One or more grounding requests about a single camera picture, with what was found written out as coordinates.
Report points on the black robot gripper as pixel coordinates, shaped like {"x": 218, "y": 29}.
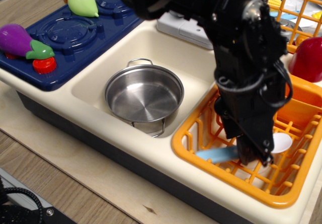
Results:
{"x": 247, "y": 108}

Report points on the blue and white plastic spoon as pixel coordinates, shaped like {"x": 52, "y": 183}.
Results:
{"x": 282, "y": 142}

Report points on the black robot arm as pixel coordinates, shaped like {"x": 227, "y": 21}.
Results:
{"x": 243, "y": 34}

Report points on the stainless steel pan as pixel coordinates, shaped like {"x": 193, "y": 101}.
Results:
{"x": 144, "y": 95}

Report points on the orange plastic dish rack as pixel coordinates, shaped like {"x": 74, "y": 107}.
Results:
{"x": 277, "y": 185}

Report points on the red plastic cup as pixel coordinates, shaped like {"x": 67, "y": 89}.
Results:
{"x": 306, "y": 61}

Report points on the cream toy kitchen sink unit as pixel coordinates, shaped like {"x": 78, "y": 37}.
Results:
{"x": 136, "y": 167}

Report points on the grey toy faucet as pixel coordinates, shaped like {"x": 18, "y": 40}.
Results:
{"x": 175, "y": 25}

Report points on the yellow toy corn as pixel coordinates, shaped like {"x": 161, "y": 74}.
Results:
{"x": 275, "y": 3}

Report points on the navy blue toy stove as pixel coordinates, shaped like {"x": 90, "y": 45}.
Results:
{"x": 76, "y": 41}

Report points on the red stove knob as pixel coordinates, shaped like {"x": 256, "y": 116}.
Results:
{"x": 44, "y": 66}
{"x": 11, "y": 56}

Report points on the green toy pear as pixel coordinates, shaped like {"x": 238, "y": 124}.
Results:
{"x": 84, "y": 8}

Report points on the purple toy eggplant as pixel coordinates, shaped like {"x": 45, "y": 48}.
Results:
{"x": 15, "y": 40}

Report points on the orange wire basket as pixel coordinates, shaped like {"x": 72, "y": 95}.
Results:
{"x": 304, "y": 14}

